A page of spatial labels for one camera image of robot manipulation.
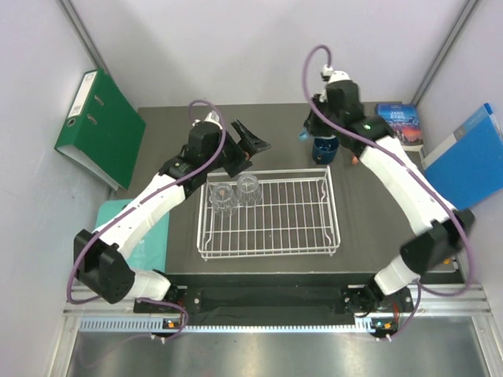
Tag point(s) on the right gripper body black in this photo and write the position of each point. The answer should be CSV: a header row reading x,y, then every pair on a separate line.
x,y
321,127

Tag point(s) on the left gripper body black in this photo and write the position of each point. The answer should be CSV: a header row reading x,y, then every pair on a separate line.
x,y
232,158

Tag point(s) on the clear glass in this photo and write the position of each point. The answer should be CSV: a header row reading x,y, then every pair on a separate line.
x,y
249,192
223,199

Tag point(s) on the dark blue mug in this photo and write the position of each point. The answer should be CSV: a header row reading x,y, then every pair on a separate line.
x,y
324,150

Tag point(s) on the light blue mug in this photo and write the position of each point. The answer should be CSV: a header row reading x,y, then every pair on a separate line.
x,y
304,134

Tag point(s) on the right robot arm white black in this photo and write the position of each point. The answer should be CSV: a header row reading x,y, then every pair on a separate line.
x,y
440,229

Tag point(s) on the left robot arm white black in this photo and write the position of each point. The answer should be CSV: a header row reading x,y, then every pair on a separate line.
x,y
100,257

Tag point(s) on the Jane Eyre book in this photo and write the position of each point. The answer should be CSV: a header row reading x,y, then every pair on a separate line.
x,y
405,122

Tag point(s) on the green lever arch binder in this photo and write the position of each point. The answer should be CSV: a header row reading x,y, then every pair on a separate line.
x,y
102,131

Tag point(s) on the teal cutting board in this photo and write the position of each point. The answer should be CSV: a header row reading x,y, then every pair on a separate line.
x,y
151,252

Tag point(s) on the blue folder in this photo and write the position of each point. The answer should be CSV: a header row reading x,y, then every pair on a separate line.
x,y
467,167

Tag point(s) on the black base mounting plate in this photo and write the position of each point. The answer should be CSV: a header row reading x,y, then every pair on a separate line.
x,y
279,299

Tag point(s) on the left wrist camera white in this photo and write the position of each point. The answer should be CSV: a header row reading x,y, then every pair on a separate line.
x,y
213,117

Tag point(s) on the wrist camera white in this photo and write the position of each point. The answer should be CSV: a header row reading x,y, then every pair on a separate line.
x,y
329,75
213,117

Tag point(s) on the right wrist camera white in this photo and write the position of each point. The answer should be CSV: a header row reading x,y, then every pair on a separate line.
x,y
329,75

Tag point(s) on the white wire dish rack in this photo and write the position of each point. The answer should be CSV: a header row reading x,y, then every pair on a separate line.
x,y
296,216

